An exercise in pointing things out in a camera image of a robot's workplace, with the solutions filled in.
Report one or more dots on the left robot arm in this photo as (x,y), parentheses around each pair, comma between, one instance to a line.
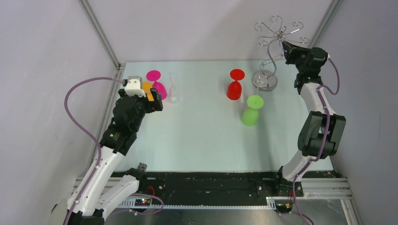
(88,205)

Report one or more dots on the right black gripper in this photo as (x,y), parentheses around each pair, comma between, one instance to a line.
(291,51)

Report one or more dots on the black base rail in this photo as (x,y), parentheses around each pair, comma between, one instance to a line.
(213,188)

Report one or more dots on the pink wine glass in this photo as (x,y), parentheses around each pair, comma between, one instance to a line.
(154,76)

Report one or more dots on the right aluminium frame post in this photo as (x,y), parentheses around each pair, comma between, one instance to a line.
(331,10)

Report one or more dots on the left circuit board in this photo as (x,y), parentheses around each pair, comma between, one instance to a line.
(141,202)

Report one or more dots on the clear champagne flute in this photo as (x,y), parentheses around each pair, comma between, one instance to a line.
(173,94)

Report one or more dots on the chrome wine glass rack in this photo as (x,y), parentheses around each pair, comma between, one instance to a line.
(276,32)

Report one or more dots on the red wine glass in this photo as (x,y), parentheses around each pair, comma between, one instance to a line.
(234,89)

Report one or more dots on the aluminium frame post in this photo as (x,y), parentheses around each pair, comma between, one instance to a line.
(92,18)
(331,10)

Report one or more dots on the green wine glass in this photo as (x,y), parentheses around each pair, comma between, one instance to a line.
(250,115)

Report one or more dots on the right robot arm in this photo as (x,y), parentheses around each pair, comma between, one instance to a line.
(323,129)

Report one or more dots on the right circuit board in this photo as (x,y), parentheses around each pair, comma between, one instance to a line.
(283,209)

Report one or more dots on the circuit board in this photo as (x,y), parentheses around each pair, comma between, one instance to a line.
(283,209)
(141,202)

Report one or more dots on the orange wine glass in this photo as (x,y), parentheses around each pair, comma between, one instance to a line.
(146,86)

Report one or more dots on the left aluminium frame post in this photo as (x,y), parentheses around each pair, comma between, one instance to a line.
(92,18)

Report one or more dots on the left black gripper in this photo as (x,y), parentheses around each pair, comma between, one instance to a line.
(157,106)

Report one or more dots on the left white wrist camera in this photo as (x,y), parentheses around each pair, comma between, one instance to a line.
(134,86)

